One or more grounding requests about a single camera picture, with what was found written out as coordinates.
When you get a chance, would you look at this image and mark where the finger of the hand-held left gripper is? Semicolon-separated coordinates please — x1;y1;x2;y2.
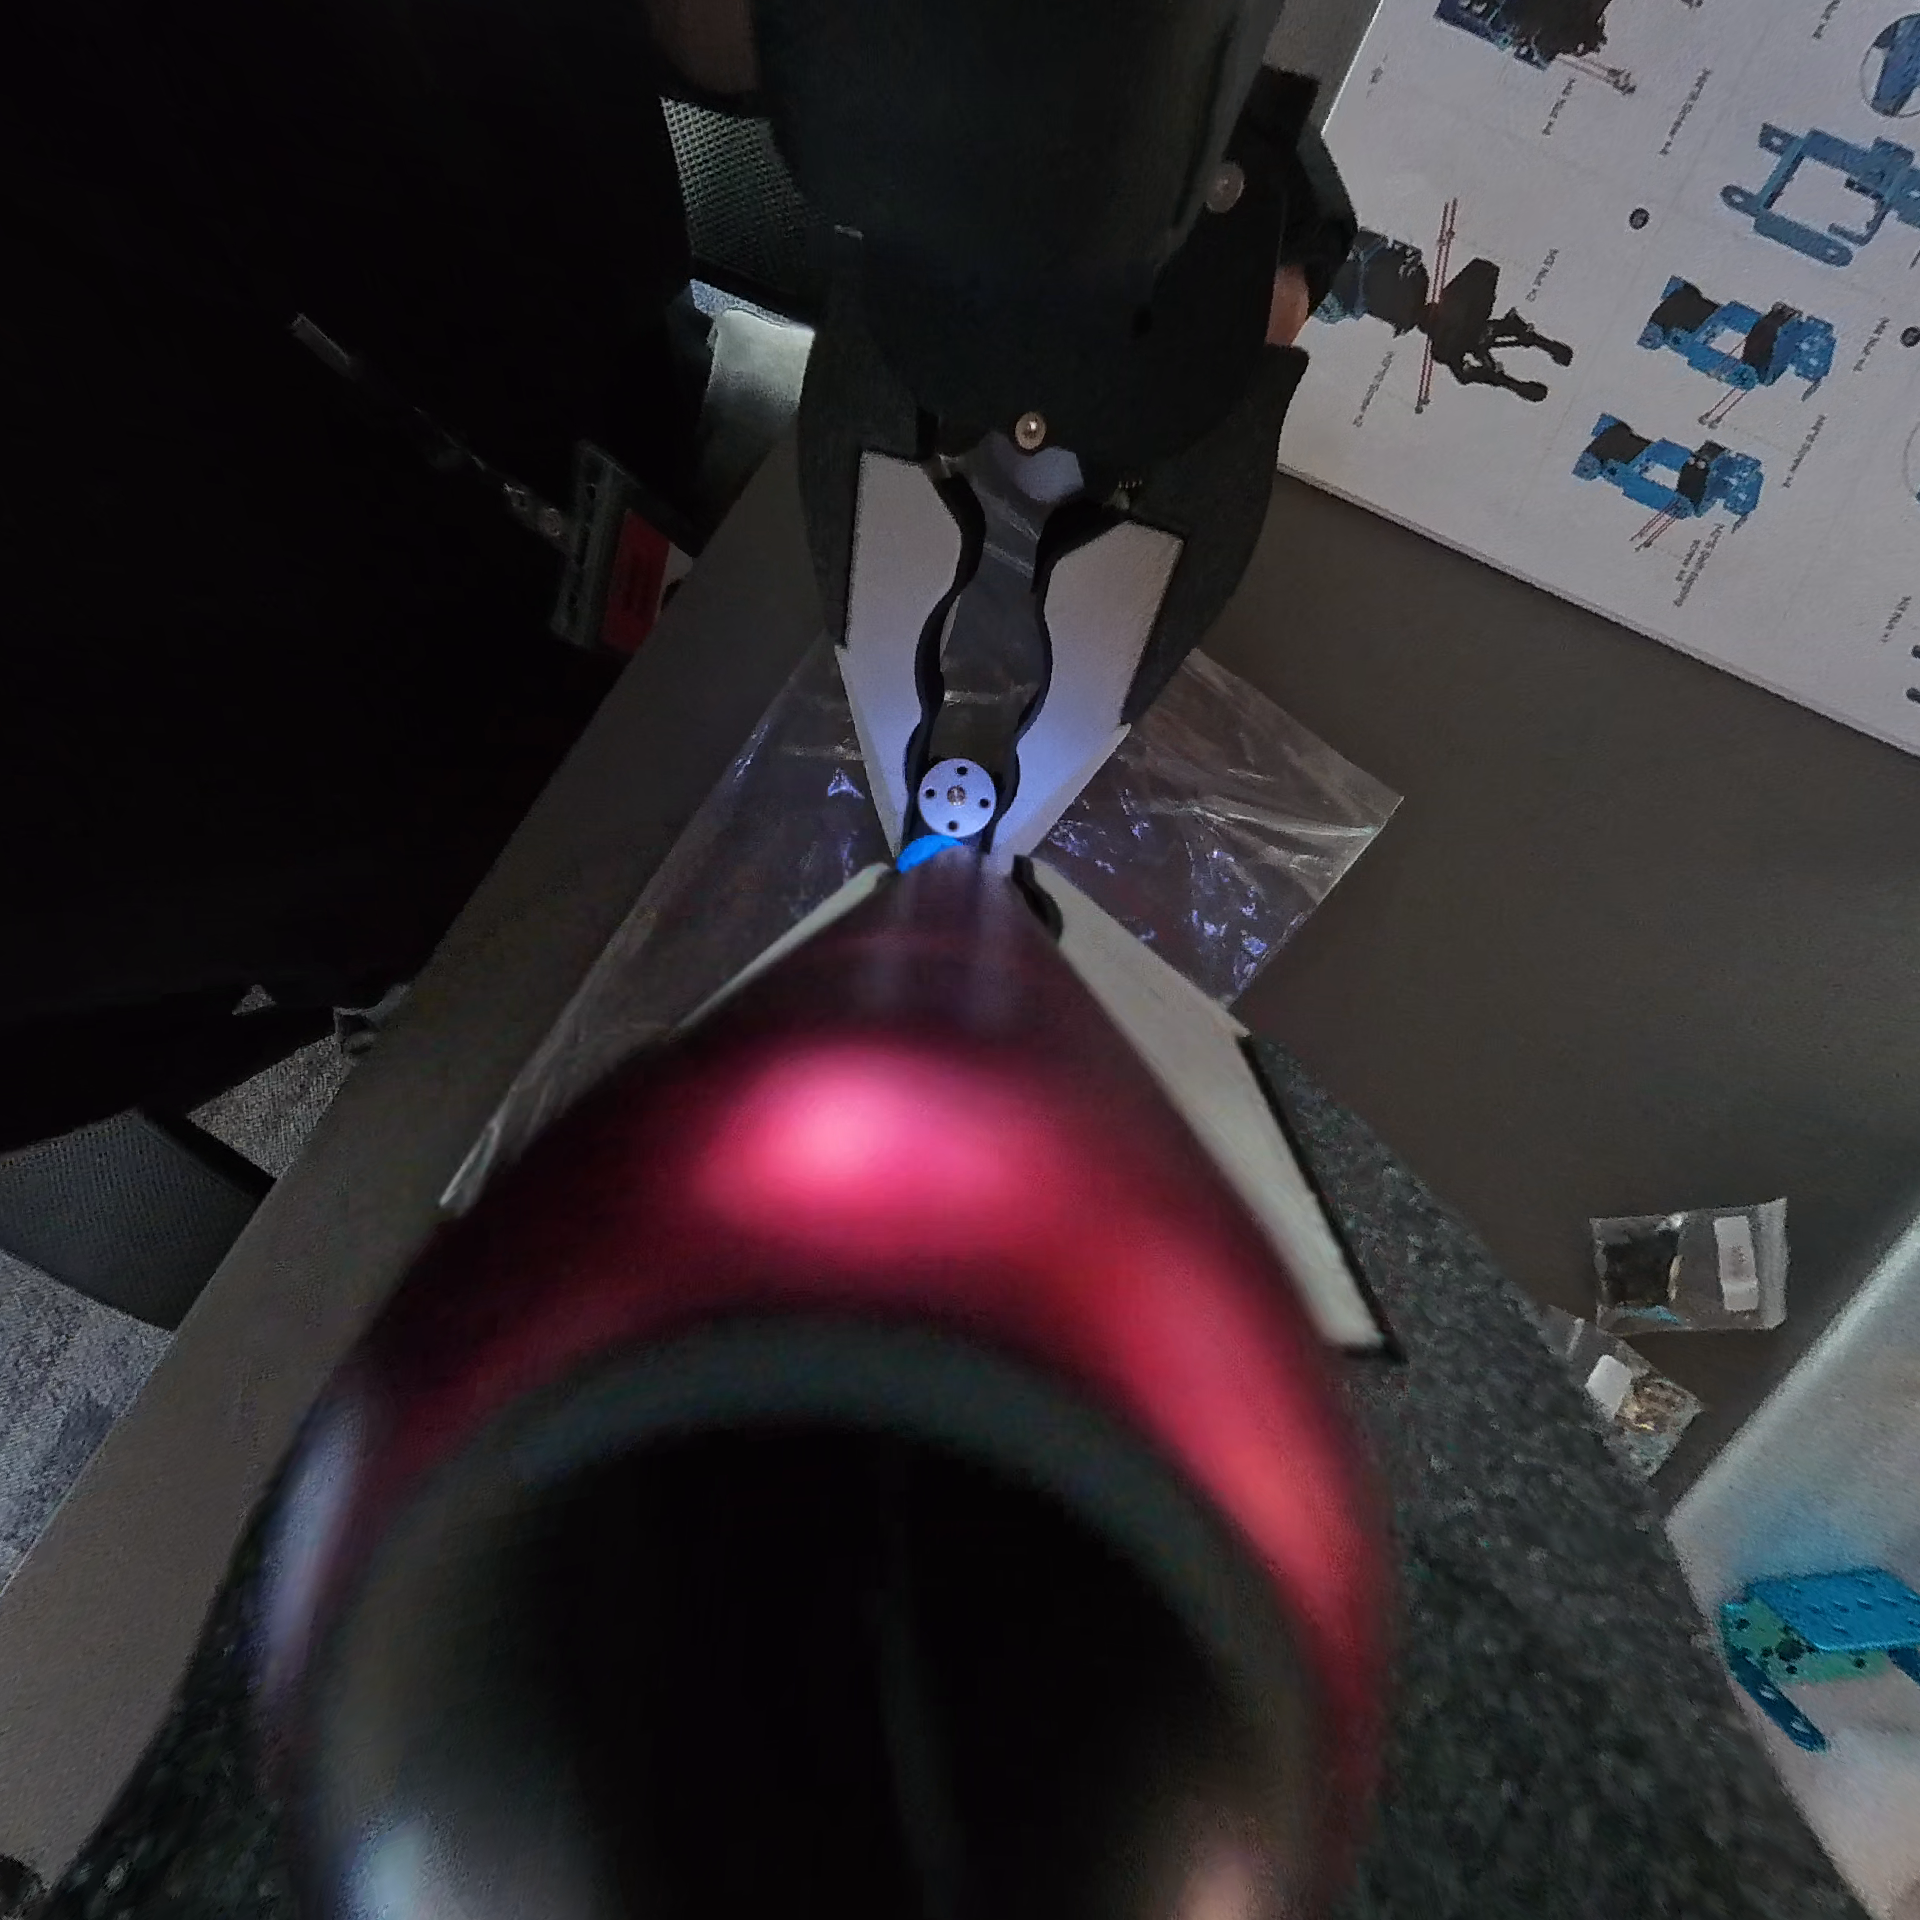
840;450;981;864
986;485;1184;864

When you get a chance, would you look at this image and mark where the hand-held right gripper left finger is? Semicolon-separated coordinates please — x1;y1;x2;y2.
435;864;908;1218

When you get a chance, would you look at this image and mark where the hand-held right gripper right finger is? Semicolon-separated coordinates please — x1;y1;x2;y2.
1012;850;1403;1367

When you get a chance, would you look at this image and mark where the black servo motor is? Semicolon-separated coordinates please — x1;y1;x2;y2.
908;700;1027;864

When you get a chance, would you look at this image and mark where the red electric screwdriver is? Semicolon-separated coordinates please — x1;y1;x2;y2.
243;864;1403;1920

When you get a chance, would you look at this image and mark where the large clear plastic bag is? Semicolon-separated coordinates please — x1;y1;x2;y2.
646;645;1403;1035

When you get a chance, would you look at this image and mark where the grey clip with red label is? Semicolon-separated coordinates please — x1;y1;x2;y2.
542;443;703;659

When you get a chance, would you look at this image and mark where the black office chair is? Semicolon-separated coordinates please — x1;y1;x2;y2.
0;1107;281;1328
0;0;846;1158

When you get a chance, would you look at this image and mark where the pile of small hardware bags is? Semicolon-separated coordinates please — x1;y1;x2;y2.
1540;1192;1797;1474

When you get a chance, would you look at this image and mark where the white instruction manual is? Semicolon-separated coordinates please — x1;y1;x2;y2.
1271;0;1920;740

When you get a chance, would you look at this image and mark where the white foam sheet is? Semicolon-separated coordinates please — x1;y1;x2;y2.
1666;1218;1920;1920

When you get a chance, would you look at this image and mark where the blue metal bracket assembly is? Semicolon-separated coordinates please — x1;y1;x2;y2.
1717;1562;1920;1754

